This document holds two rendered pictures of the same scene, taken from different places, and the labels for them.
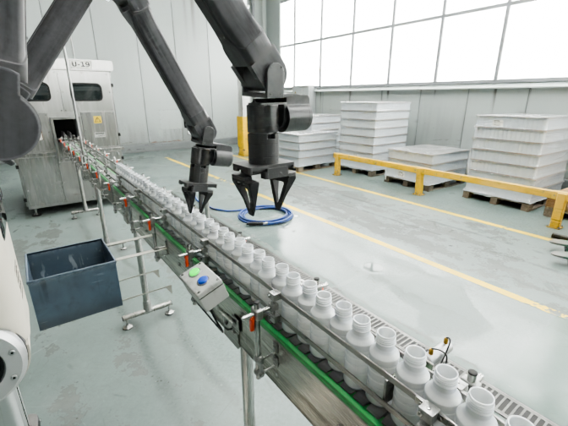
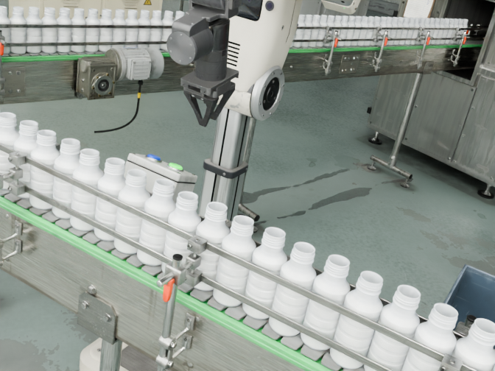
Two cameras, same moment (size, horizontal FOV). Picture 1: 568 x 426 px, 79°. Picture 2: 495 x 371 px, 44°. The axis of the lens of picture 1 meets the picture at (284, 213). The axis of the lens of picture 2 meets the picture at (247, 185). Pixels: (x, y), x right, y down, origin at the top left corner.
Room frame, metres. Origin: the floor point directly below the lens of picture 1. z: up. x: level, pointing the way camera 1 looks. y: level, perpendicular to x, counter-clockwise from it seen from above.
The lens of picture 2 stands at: (2.07, -0.14, 1.66)
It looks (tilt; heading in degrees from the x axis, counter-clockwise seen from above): 25 degrees down; 153
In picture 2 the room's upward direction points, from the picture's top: 11 degrees clockwise
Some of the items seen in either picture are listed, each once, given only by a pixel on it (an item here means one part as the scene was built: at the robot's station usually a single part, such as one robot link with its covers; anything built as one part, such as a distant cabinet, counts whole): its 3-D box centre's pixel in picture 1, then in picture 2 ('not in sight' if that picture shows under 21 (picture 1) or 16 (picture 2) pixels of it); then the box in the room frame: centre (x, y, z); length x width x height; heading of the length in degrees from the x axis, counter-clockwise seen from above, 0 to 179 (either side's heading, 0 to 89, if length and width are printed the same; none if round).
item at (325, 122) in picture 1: (315, 137); not in sight; (9.53, -0.86, 0.59); 1.25 x 1.03 x 1.17; 126
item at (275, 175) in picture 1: (271, 188); not in sight; (0.66, 0.02, 1.44); 0.07 x 0.07 x 0.09; 37
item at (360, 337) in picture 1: (358, 351); not in sight; (0.62, -0.16, 1.08); 0.06 x 0.06 x 0.17
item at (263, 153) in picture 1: (263, 152); not in sight; (0.65, 0.04, 1.51); 0.10 x 0.07 x 0.07; 127
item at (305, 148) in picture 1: (304, 149); not in sight; (8.45, -0.49, 0.42); 1.23 x 1.04 x 0.83; 128
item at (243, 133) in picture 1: (245, 136); not in sight; (10.12, 1.11, 0.55); 0.40 x 0.40 x 1.10; 36
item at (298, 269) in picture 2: (198, 230); (294, 288); (1.34, 0.36, 1.08); 0.06 x 0.06 x 0.17
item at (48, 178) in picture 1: (63, 134); not in sight; (5.59, 3.48, 1.05); 1.60 x 1.40 x 2.10; 36
